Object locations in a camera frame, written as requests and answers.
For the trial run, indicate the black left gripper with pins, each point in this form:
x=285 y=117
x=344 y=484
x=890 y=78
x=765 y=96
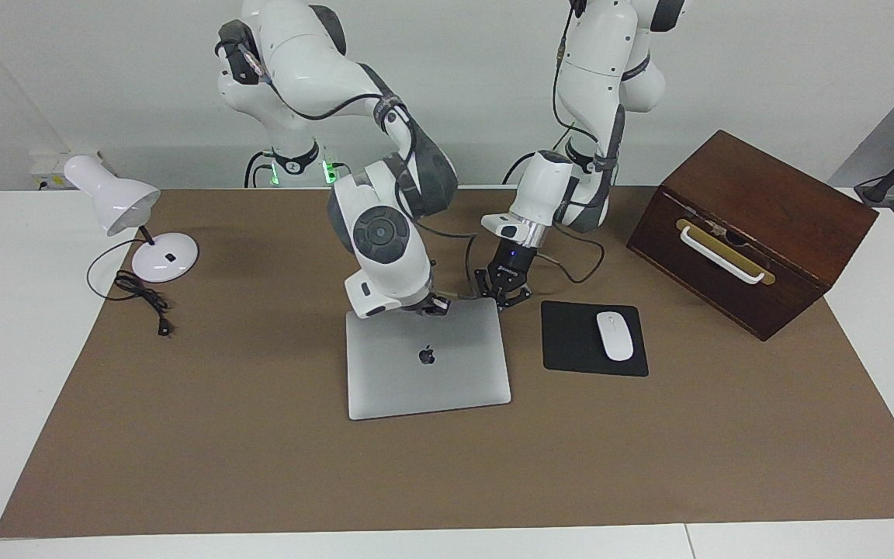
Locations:
x=512 y=260

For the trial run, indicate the white wall socket strip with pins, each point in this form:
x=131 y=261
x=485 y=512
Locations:
x=47 y=167

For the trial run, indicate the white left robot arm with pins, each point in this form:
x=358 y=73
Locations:
x=594 y=62

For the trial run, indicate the silver laptop computer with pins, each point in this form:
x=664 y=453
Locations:
x=424 y=365

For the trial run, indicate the brown table mat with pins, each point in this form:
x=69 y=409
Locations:
x=261 y=466

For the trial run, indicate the white computer mouse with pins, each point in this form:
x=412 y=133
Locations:
x=615 y=335

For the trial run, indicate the dark brown wooden box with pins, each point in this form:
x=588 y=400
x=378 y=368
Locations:
x=765 y=202

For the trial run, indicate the black mouse pad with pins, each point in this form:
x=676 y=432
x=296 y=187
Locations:
x=571 y=341

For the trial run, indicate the white desk lamp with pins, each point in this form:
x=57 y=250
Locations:
x=117 y=198

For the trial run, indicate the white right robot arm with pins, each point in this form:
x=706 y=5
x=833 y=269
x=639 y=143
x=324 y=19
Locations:
x=299 y=62

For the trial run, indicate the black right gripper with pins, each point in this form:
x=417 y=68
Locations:
x=433 y=305

